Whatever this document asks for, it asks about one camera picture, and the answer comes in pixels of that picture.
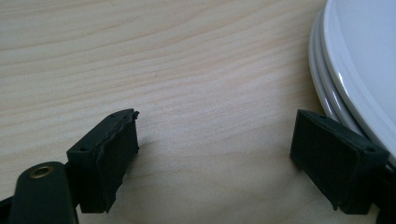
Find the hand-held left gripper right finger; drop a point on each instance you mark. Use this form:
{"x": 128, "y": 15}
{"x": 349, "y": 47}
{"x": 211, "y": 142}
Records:
{"x": 336, "y": 161}

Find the white round plate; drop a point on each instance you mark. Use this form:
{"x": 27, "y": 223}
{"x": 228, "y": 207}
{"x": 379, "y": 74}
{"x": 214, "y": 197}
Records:
{"x": 367, "y": 46}
{"x": 315, "y": 68}

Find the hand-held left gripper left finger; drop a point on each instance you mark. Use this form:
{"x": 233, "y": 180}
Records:
{"x": 102, "y": 161}

